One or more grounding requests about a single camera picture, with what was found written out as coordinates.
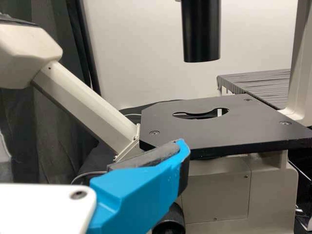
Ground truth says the grey cable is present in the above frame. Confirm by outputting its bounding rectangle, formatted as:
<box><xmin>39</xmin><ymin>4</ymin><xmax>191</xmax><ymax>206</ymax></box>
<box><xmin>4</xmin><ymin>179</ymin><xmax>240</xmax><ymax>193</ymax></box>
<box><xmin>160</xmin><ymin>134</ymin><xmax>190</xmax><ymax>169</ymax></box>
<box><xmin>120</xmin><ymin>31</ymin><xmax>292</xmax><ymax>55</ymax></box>
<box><xmin>70</xmin><ymin>170</ymin><xmax>108</xmax><ymax>186</ymax></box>

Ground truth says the cream microscope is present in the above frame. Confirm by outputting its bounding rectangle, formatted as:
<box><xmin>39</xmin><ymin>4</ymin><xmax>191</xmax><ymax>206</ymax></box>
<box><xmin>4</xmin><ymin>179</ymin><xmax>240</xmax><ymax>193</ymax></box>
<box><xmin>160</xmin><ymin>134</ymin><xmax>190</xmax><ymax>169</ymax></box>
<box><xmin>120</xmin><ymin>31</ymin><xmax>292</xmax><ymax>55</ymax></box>
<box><xmin>0</xmin><ymin>0</ymin><xmax>312</xmax><ymax>234</ymax></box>

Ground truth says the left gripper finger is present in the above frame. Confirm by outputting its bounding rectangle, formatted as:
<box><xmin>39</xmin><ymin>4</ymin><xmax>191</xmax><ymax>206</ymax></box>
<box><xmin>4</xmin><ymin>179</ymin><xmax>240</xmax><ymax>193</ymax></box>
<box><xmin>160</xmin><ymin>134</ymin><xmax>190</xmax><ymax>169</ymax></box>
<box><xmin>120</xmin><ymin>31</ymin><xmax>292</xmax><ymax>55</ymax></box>
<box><xmin>86</xmin><ymin>138</ymin><xmax>191</xmax><ymax>234</ymax></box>

